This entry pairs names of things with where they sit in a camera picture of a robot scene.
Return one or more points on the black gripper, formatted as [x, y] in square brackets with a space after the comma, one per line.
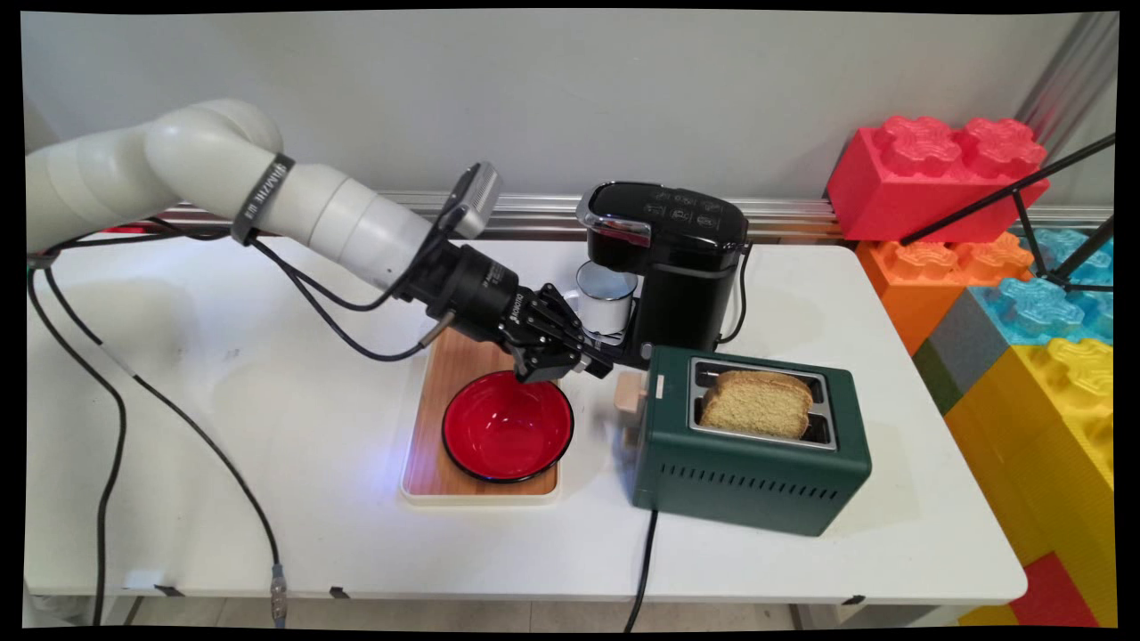
[476, 294]

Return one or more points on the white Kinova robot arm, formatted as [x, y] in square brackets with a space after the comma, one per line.
[338, 218]

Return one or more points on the white enamel mug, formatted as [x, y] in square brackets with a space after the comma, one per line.
[610, 303]

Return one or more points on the beige toaster lever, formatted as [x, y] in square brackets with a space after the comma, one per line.
[630, 393]

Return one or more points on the red bowl with black rim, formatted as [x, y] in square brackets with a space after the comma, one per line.
[506, 432]

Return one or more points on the wooden tray with cream rim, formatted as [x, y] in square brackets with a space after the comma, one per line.
[445, 374]

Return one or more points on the black coffee machine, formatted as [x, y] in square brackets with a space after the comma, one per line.
[690, 276]

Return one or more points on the bread slice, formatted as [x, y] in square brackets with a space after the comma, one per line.
[755, 411]
[775, 378]

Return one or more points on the green toaster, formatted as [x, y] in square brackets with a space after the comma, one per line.
[748, 485]

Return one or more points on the orange toy brick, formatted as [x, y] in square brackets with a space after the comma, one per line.
[917, 285]

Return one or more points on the big red toy brick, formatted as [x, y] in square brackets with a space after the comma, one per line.
[926, 191]

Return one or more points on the grey toy brick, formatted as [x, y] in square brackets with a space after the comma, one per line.
[966, 347]

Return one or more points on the blue toy brick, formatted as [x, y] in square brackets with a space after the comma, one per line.
[1038, 307]

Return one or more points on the big yellow toy brick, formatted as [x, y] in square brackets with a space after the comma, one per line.
[1042, 445]

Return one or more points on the black tripod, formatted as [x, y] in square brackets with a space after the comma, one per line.
[1024, 182]

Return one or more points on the small red toy brick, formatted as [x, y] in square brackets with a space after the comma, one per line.
[1055, 596]

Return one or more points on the slanted aluminium profile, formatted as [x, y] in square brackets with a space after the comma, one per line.
[1069, 80]

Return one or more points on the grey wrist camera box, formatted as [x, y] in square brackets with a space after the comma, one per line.
[476, 198]

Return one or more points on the horizontal aluminium rail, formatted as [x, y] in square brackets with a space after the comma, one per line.
[784, 218]

